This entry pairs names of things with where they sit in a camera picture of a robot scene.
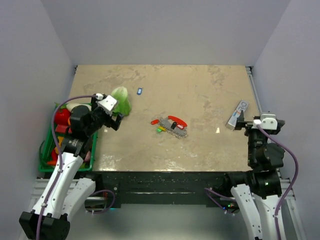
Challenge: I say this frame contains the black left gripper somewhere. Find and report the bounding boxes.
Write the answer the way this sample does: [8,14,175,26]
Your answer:
[85,95,125,136]

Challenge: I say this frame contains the blue key tag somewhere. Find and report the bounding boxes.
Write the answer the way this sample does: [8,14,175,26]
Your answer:
[136,88,143,96]

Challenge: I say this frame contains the key bunch with red carabiner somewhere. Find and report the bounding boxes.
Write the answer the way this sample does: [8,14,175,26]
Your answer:
[150,115,188,139]

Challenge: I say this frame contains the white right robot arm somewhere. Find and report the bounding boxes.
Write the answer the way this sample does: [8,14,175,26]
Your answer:
[222,112,286,240]

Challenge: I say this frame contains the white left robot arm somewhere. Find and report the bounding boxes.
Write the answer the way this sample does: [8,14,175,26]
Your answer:
[19,101,123,240]

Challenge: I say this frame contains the green lettuce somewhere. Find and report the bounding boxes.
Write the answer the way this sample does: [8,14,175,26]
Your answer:
[111,86,132,116]

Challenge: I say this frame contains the white toy radish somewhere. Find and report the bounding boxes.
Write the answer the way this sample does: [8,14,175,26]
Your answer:
[65,102,92,112]

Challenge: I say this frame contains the pink toy onion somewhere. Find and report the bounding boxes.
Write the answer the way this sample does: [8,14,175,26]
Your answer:
[83,151,91,162]

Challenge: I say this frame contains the red toy tomato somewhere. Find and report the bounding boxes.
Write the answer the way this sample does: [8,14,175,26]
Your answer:
[54,108,71,126]

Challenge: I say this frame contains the red box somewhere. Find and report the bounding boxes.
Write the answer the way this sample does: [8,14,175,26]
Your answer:
[55,124,72,135]

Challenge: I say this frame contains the yellow toy pepper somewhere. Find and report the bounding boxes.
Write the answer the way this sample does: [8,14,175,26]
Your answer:
[54,136,64,155]

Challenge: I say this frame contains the green plastic basket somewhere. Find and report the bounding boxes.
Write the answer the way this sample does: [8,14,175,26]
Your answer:
[39,103,98,173]

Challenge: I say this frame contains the red toy chili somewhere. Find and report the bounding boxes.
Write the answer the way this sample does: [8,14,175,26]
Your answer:
[51,149,59,162]

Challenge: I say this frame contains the orange toy carrot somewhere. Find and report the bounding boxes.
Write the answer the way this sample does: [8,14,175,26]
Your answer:
[46,160,57,166]

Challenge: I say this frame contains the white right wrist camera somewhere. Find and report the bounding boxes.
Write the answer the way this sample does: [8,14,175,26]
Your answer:
[252,113,278,130]

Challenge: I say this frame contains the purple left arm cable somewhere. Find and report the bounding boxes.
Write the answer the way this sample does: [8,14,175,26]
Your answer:
[35,94,116,240]

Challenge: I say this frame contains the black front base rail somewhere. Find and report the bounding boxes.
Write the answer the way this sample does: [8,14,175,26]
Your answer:
[74,171,253,209]

